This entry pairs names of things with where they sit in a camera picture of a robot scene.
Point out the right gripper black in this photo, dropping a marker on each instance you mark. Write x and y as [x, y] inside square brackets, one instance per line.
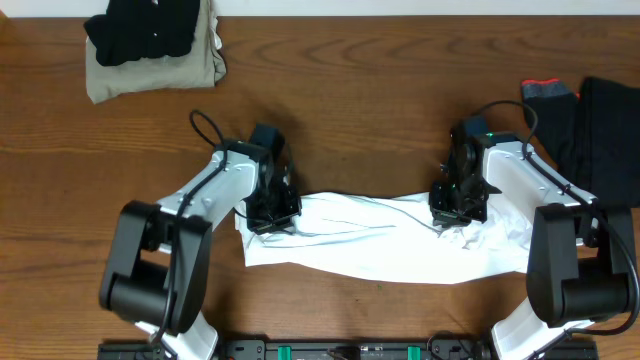
[442, 212]

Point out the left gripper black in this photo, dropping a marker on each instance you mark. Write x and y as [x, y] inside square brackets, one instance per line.
[273, 217]

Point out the white t-shirt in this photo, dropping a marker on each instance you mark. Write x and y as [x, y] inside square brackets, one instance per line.
[392, 240]

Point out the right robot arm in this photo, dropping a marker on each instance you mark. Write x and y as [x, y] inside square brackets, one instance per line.
[581, 275]

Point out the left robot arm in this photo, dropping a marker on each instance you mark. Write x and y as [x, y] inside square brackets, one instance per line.
[157, 269]

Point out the black garment with red trim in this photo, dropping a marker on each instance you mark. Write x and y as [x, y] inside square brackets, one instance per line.
[555, 105]

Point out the folded khaki garment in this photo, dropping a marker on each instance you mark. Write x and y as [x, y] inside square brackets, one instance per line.
[203, 67]

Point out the black garment right edge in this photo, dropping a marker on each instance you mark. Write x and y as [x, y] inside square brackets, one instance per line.
[607, 142]

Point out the folded black garment on stack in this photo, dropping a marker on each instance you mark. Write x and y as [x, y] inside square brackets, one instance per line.
[130, 30]

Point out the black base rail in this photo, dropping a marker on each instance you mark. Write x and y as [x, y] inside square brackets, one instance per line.
[436, 348]

